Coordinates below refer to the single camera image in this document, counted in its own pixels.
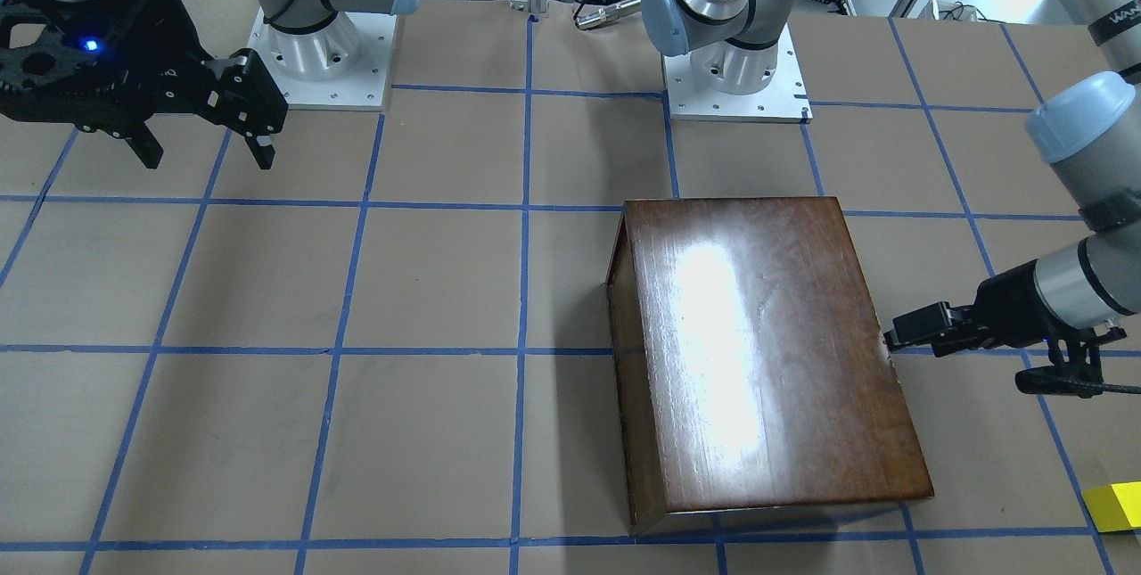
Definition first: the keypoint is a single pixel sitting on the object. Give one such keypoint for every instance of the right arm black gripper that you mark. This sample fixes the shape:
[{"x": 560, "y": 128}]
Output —
[{"x": 168, "y": 29}]

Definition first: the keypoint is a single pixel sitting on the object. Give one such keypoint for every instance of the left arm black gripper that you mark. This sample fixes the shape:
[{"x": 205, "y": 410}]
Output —
[{"x": 1005, "y": 302}]

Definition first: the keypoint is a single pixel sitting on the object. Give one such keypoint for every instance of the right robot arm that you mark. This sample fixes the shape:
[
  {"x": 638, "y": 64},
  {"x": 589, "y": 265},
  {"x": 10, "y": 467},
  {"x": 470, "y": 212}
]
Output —
[{"x": 294, "y": 17}]

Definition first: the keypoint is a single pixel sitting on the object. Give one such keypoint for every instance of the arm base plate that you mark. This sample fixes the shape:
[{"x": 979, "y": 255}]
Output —
[
  {"x": 346, "y": 66},
  {"x": 724, "y": 82}
]

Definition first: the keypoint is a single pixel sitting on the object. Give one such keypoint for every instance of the yellow block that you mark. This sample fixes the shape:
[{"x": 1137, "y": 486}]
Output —
[{"x": 1114, "y": 508}]

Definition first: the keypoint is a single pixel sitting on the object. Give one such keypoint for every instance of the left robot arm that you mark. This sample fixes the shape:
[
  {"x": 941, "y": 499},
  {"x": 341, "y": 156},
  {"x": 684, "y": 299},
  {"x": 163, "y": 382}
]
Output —
[{"x": 1088, "y": 134}]

